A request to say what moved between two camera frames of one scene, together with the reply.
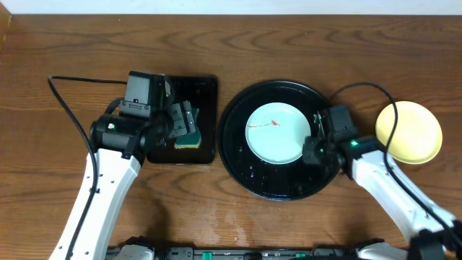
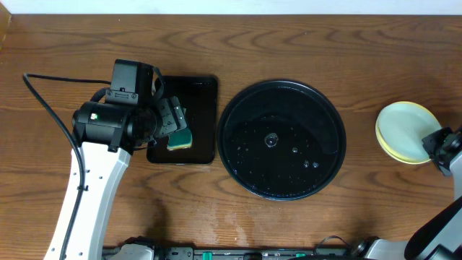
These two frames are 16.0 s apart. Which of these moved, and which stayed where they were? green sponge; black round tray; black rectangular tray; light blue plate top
Moved: green sponge; light blue plate top
Stayed: black rectangular tray; black round tray
